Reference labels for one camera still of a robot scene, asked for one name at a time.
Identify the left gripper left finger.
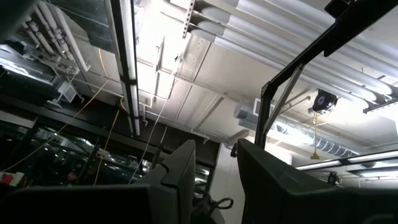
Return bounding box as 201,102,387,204
0,139,197,224

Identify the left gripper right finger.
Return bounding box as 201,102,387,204
236,138,398,224

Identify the long linear ceiling light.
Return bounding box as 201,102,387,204
110,0,141,137
295,151,398,172

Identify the perforated metal strut channel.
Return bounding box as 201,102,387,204
182,0,196,39

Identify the yellow ceiling cable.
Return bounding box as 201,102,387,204
0,79,109,174
93,99,122,186

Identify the yellow hanging cord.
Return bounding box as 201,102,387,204
310,113,321,160

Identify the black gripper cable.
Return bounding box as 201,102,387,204
192,189,234,224

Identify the black ceiling cord reel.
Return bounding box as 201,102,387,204
312,89,339,114

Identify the black overhead camera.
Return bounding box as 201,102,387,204
324,0,351,19

